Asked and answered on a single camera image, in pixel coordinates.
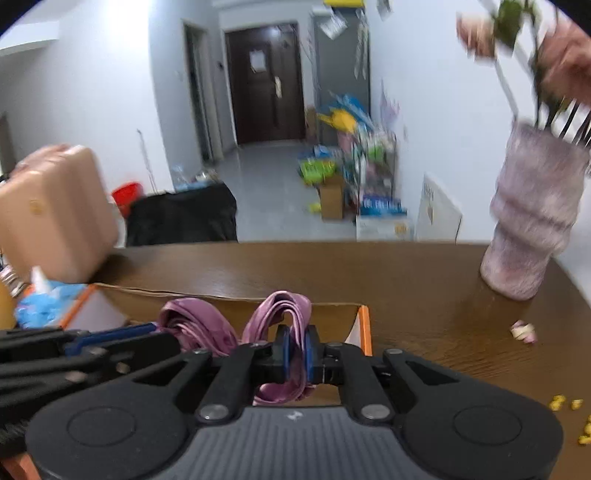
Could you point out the red bucket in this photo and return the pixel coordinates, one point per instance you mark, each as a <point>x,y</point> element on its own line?
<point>127,196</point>

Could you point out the pink satin cloth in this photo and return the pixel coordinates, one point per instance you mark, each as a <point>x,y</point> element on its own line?
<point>277,314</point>

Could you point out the orange-edged cardboard box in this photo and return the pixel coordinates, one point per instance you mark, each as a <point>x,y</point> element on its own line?
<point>231,318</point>

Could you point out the clear plastic bottle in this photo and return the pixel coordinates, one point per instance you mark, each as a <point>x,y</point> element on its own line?
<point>178,177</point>

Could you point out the hanging paper sheets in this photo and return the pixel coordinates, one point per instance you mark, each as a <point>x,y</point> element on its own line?
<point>332,25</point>

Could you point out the pale pink ribbed vase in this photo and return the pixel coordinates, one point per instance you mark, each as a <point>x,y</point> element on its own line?
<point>531,217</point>

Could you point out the pile of colourful toys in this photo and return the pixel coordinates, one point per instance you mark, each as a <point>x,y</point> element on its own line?
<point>369,157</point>

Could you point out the wall poster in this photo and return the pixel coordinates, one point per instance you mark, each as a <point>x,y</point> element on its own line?
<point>384,9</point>

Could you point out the orange plastic object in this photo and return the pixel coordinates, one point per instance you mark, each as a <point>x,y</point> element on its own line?
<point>5,307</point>

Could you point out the pink artificial flower bouquet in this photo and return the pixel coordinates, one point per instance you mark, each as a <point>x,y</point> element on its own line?
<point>563,60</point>

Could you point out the scattered yellow crumbs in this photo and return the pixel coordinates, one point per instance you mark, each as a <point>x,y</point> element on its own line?
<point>557,401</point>

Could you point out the yellow flat box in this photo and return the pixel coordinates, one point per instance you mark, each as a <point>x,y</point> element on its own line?
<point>346,3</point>

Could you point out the small brown cardboard box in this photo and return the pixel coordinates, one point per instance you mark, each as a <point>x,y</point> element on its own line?
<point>331,201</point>

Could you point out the fallen pink petal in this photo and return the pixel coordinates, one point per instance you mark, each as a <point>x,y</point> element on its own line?
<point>523,331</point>

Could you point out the white paper notice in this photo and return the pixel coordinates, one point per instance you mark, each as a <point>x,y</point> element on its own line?
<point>257,61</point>

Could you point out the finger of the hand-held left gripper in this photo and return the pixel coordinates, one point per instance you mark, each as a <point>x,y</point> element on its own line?
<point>111,336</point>
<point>138,353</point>

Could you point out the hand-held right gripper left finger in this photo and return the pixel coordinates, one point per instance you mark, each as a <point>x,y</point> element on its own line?
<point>284,355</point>

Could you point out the white carton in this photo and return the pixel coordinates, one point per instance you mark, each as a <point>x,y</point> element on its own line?
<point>383,228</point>

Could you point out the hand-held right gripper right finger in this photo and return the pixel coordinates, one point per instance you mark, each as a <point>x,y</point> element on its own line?
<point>308,355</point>

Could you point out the grey side doorway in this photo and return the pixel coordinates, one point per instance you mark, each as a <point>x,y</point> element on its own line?
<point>198,92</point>

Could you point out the dark brown door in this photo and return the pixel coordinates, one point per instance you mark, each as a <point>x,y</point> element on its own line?
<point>263,110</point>

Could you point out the grey tall cabinet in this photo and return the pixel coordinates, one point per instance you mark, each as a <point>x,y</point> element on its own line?
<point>344,74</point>

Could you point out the blue tissue packet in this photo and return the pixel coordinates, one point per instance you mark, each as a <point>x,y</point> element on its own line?
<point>51,304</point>

